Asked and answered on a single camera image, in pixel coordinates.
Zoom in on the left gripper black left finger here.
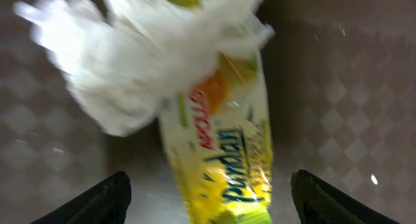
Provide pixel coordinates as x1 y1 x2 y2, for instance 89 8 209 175
32 171 131 224

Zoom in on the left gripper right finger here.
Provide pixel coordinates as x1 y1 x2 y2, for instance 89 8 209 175
291 169 398 224

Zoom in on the yellow green snack wrapper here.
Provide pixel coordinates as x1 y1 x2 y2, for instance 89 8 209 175
159 15 274 224

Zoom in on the dark brown serving tray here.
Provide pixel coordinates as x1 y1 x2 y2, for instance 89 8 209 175
1 0 415 223

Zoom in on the white tissue top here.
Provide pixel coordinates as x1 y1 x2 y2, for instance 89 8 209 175
14 0 274 136

